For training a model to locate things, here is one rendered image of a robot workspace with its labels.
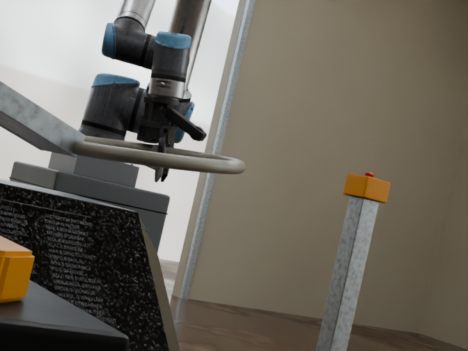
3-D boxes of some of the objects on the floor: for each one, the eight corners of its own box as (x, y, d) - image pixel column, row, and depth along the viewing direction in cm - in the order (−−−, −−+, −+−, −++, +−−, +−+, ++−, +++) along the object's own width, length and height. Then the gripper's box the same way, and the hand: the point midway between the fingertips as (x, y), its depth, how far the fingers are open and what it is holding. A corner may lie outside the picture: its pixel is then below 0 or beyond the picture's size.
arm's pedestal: (-66, 403, 284) (-6, 155, 287) (71, 411, 311) (124, 185, 315) (-20, 458, 242) (48, 168, 246) (133, 462, 270) (192, 200, 273)
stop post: (343, 473, 311) (407, 184, 315) (301, 472, 300) (367, 173, 304) (310, 453, 328) (370, 179, 332) (269, 452, 317) (332, 168, 321)
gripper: (152, 97, 223) (141, 177, 224) (139, 94, 211) (127, 178, 212) (184, 102, 222) (173, 182, 223) (173, 98, 210) (161, 184, 211)
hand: (162, 177), depth 217 cm, fingers closed on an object, 5 cm apart
